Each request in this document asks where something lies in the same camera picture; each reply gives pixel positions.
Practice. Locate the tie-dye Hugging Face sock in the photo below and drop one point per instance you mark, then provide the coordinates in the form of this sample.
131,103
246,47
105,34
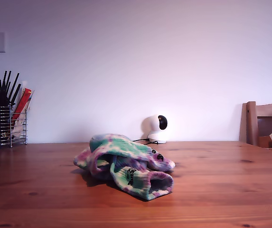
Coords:
138,183
126,145

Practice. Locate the wooden chair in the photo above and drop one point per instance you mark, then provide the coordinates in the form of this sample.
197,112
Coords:
250,123

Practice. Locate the white round security camera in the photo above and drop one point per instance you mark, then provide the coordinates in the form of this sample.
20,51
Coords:
151,126

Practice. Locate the brown cardboard box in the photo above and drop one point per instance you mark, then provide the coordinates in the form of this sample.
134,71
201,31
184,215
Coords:
265,141

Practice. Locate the black chopstick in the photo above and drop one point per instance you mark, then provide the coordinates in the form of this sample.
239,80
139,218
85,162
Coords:
14,88
3,79
17,94
8,80

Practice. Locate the white paper packet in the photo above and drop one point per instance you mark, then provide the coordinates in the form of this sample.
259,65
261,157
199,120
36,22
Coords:
19,128

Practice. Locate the red and yellow paper packet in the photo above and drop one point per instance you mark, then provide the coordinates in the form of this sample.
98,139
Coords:
24,99

